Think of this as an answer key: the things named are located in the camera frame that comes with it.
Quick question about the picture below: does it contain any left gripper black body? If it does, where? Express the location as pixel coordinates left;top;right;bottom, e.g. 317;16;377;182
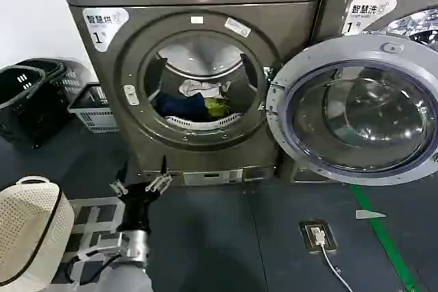
117;182;162;235

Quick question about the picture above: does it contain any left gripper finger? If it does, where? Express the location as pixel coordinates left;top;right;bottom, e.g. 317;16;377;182
109;159;129;198
144;155;173;196

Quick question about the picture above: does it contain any white grid floor marker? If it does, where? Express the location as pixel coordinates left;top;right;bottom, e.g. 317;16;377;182
69;197;127;235

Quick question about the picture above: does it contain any grey slotted plastic basket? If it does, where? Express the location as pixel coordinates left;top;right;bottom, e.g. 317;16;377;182
66;81;121;133

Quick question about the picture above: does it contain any dark blue garment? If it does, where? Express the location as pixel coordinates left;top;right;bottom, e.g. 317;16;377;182
156;92;210;123

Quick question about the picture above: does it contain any green garment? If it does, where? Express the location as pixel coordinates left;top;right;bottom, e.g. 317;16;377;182
205;96;231;119

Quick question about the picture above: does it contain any white perforated laundry basket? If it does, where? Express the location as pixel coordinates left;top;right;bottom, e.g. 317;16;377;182
0;175;76;292

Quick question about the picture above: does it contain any white cloth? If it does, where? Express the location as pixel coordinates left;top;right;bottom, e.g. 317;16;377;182
177;79;232;98

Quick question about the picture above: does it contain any black plastic laundry basket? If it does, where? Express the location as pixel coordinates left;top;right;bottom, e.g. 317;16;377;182
0;64;70;150
14;58;90;116

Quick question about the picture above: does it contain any metal floor socket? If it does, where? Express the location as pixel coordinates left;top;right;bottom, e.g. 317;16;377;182
300;219;338;254

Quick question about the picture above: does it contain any white power plug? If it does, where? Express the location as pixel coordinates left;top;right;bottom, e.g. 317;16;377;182
309;224;328;247

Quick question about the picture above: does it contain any grey dryer with round opening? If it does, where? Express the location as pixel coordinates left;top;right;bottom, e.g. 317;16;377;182
53;0;330;187

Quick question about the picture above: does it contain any round glass dryer door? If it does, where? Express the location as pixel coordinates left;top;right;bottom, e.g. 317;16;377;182
264;29;438;187

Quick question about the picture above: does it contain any white floor tape piece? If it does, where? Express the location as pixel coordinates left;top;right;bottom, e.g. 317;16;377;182
355;209;387;220

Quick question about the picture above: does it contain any green floor tape strip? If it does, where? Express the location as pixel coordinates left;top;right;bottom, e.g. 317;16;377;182
348;184;422;292

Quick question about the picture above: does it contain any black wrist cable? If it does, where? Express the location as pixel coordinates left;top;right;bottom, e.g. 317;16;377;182
64;254;119;287

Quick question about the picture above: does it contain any white power cable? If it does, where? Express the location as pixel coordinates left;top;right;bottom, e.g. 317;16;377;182
319;242;361;292

